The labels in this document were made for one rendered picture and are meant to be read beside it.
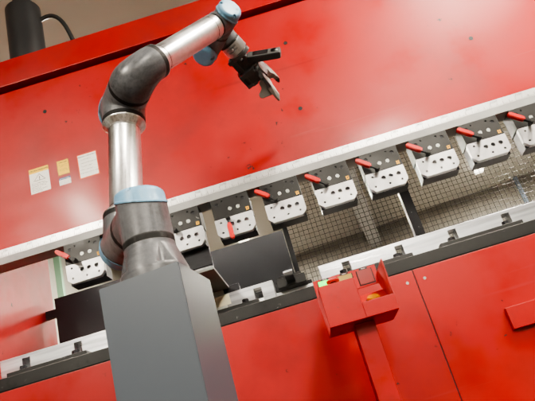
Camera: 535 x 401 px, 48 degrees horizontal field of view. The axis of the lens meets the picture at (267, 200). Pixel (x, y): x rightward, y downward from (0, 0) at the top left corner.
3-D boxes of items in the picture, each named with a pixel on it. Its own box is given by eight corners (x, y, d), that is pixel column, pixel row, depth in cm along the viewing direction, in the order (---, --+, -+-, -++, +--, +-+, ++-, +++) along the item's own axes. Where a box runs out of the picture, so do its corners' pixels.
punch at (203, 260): (188, 276, 227) (183, 253, 231) (189, 278, 229) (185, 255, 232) (213, 269, 227) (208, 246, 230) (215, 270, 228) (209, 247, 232)
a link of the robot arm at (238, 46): (239, 31, 202) (237, 40, 195) (247, 41, 204) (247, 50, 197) (222, 44, 205) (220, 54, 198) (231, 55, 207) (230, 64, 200)
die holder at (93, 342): (1, 387, 219) (-1, 361, 222) (10, 388, 224) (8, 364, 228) (133, 348, 217) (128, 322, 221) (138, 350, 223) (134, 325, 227)
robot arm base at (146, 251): (174, 264, 122) (165, 220, 126) (108, 288, 124) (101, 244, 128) (201, 280, 136) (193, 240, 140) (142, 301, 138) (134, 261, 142)
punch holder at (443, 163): (423, 177, 225) (408, 140, 232) (420, 186, 233) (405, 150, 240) (461, 165, 225) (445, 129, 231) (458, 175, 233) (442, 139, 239)
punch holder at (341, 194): (320, 208, 226) (308, 170, 233) (322, 216, 234) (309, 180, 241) (358, 196, 226) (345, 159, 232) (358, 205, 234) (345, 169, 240)
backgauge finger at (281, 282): (273, 279, 226) (269, 266, 228) (281, 295, 249) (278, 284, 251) (303, 270, 225) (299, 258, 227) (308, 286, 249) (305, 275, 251)
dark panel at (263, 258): (65, 392, 268) (53, 298, 286) (67, 392, 270) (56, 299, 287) (308, 319, 266) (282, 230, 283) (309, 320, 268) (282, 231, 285)
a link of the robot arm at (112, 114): (111, 250, 135) (107, 64, 161) (95, 275, 147) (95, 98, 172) (162, 254, 141) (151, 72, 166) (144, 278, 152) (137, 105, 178)
